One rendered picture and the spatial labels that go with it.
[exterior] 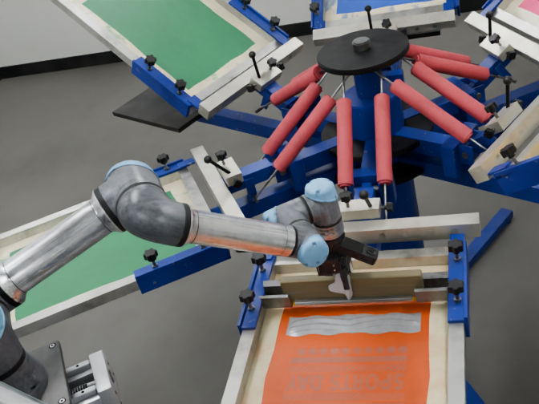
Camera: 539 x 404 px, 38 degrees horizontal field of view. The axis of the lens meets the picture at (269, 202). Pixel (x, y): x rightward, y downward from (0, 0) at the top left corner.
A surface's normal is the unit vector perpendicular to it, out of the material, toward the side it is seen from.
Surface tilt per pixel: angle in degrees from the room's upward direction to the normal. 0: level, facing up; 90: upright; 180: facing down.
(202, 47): 32
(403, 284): 90
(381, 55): 0
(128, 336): 0
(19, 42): 90
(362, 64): 0
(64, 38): 90
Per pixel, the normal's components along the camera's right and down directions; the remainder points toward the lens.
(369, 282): -0.18, 0.59
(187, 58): 0.19, -0.56
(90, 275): -0.23, -0.80
